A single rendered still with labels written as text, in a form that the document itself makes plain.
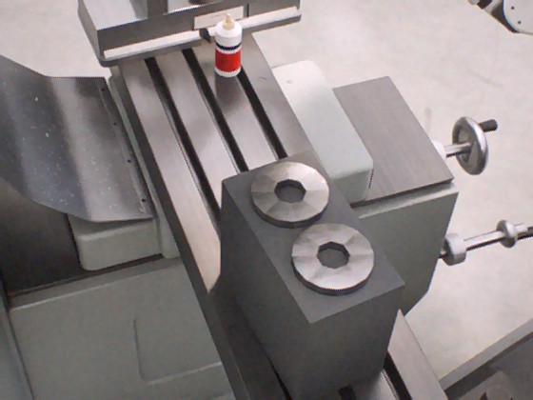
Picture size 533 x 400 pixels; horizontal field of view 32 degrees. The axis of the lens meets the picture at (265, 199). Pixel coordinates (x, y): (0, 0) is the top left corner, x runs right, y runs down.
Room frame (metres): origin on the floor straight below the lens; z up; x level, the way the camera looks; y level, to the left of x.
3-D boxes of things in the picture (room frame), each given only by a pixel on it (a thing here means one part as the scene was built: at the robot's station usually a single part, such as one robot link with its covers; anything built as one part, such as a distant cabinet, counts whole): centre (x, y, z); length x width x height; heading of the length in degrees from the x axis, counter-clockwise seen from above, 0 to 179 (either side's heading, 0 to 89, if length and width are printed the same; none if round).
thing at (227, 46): (1.12, 0.07, 0.96); 0.04 x 0.04 x 0.11
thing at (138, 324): (1.08, 0.08, 0.40); 0.80 x 0.30 x 0.60; 113
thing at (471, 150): (1.26, -0.36, 0.60); 0.16 x 0.12 x 0.12; 113
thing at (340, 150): (1.07, 0.10, 0.76); 0.50 x 0.35 x 0.12; 113
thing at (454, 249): (1.15, -0.44, 0.48); 0.22 x 0.06 x 0.06; 113
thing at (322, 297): (0.66, -0.05, 1.00); 0.22 x 0.12 x 0.20; 30
